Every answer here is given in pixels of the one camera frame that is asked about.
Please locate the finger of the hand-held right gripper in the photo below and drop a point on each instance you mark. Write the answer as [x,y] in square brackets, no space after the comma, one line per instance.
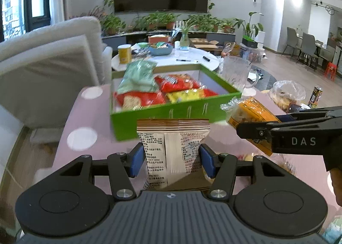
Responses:
[286,118]
[251,129]

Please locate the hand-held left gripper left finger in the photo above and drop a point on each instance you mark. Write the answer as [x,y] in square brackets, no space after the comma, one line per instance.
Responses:
[136,158]

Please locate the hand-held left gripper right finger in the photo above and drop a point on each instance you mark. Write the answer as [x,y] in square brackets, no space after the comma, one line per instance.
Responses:
[207,158]

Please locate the orange snack packet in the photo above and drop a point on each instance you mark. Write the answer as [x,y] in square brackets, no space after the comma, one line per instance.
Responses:
[251,110]

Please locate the brown snack packet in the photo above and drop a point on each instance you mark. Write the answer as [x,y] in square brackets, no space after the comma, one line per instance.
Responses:
[173,153]

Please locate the green cardboard box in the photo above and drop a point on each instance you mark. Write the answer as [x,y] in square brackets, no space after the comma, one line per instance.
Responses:
[160,117]

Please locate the large red snack packet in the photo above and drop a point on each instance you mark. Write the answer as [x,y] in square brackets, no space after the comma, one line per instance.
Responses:
[136,100]

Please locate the yellow snack packet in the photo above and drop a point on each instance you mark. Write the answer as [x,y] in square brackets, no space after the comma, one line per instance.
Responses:
[184,95]

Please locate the red cracker snack packet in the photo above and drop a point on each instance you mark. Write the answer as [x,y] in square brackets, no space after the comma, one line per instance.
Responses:
[176,82]

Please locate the green snack packet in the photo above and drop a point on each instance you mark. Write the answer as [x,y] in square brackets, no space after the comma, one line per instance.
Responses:
[137,76]

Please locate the person's right hand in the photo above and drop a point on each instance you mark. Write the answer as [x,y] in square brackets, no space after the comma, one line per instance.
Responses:
[337,185]

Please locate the clear plastic food bag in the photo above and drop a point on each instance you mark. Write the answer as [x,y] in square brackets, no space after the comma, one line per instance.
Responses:
[287,94]

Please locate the dark drink can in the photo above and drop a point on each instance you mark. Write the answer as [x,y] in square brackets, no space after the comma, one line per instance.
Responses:
[315,97]

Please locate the dark round table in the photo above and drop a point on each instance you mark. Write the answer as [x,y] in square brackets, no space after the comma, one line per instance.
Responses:
[267,78]

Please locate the clear glass pitcher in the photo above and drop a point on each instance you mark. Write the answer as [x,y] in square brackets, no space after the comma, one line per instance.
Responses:
[235,73]

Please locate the pink polka dot tablecloth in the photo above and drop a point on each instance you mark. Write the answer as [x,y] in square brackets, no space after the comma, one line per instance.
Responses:
[88,116]

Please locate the red plastic stool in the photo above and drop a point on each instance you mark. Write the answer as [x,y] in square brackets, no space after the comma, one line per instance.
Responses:
[330,69]

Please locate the grey dining chair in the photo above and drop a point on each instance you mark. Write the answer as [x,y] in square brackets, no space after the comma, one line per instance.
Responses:
[308,46]
[291,38]

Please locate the dining table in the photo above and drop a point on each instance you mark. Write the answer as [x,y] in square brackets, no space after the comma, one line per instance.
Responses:
[324,48]

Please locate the black marker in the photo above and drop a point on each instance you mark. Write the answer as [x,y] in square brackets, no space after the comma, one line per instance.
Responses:
[206,58]

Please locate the black pen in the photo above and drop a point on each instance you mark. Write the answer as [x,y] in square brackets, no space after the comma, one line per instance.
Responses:
[183,60]

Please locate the open cardboard box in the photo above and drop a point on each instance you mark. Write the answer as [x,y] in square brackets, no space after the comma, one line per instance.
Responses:
[205,43]

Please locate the round white table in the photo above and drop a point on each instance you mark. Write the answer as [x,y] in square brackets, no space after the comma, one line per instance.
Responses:
[165,61]

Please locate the yellow canister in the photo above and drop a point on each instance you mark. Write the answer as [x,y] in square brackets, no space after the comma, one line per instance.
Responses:
[124,54]

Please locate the potted green plant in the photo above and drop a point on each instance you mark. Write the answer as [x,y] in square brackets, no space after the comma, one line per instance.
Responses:
[169,21]
[113,23]
[227,26]

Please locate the glass vase with plant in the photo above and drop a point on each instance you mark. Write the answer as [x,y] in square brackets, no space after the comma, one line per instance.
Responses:
[185,41]

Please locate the blue plastic basket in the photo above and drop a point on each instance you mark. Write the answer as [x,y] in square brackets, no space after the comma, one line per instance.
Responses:
[160,50]

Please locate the small white bottle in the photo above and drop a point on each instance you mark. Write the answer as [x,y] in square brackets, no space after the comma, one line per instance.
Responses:
[177,45]

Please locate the grey television cabinet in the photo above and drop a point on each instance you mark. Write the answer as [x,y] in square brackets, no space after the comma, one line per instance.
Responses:
[117,40]

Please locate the orange box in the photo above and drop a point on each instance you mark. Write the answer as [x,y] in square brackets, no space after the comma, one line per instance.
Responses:
[159,39]

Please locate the beige sofa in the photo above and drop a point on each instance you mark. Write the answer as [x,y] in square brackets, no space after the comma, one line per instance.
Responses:
[48,73]

